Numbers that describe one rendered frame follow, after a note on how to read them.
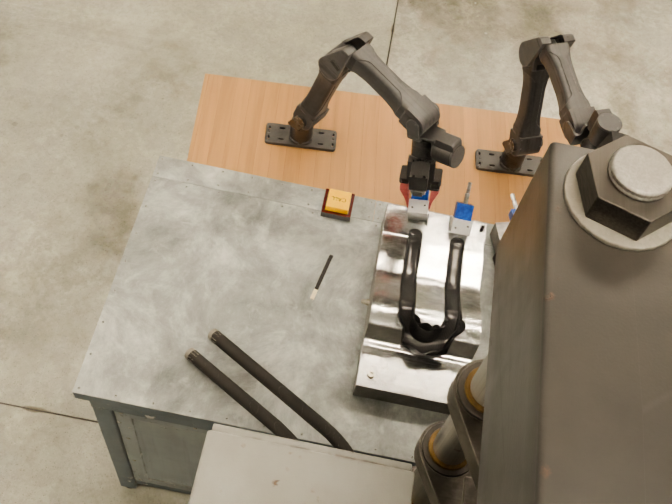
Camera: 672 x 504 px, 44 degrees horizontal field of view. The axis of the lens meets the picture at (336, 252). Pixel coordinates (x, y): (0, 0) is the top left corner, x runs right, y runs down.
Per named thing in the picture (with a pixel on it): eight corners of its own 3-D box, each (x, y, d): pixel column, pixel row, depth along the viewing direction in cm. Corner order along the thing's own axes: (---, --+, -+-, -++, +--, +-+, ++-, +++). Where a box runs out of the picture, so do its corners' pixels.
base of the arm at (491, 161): (553, 161, 229) (552, 141, 233) (482, 152, 228) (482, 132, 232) (544, 178, 236) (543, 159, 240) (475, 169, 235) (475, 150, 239)
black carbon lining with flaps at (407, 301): (406, 231, 212) (413, 210, 204) (467, 244, 212) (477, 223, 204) (387, 352, 194) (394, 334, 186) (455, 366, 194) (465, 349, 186)
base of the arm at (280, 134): (338, 134, 226) (340, 114, 230) (265, 124, 225) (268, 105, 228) (335, 152, 233) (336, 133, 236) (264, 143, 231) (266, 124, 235)
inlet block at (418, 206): (413, 171, 216) (413, 163, 211) (433, 173, 216) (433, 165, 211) (407, 218, 213) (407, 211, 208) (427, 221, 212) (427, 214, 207)
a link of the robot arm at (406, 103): (447, 109, 192) (354, 18, 194) (424, 130, 188) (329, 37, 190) (426, 135, 203) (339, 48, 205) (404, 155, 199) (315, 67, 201)
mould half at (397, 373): (382, 222, 221) (390, 192, 210) (477, 242, 222) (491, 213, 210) (352, 395, 194) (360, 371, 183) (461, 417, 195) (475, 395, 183)
